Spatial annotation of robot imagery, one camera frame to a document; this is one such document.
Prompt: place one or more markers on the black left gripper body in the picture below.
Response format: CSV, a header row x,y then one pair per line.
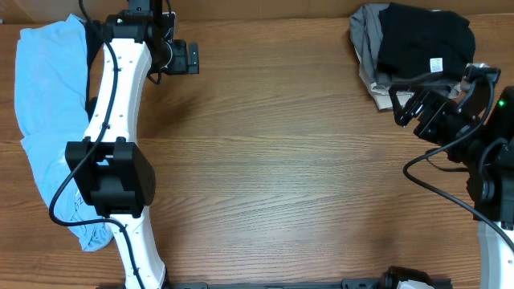
x,y
178,63

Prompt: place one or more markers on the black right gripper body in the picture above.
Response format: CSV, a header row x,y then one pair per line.
x,y
443,125

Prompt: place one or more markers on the black t-shirt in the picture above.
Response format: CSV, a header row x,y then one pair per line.
x,y
416,41

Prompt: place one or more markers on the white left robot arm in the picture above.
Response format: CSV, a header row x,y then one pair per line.
x,y
111,172

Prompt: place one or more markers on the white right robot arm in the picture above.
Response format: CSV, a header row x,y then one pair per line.
x,y
477,135

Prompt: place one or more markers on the folded grey shorts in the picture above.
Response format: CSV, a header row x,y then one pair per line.
x,y
366,36

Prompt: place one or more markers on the light blue t-shirt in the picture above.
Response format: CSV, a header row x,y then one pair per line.
x,y
49,97

